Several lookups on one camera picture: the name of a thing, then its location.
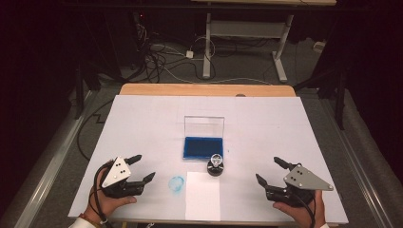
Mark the person's right hand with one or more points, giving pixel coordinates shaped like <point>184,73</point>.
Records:
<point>305,215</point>

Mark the blue ink pad box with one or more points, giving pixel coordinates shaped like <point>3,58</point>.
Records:
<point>202,148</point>

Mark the metal floor rail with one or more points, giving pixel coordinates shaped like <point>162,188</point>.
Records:
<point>358,177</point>
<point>47,177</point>

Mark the large white board sheet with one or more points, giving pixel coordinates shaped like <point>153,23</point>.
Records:
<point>253,120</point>

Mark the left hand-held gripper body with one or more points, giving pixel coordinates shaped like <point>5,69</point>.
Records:
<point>116,172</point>

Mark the white paper sheet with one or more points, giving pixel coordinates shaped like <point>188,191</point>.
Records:
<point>202,196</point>

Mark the small white box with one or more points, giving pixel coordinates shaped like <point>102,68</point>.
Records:
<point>319,46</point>

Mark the white desk frame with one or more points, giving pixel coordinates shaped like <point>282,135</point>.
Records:
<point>207,47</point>

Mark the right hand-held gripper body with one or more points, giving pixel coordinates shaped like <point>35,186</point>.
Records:
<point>302,179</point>

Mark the white power adapter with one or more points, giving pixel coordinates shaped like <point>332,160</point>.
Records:
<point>189,54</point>

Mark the person's left hand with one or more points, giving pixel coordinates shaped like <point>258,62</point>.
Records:
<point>101,202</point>

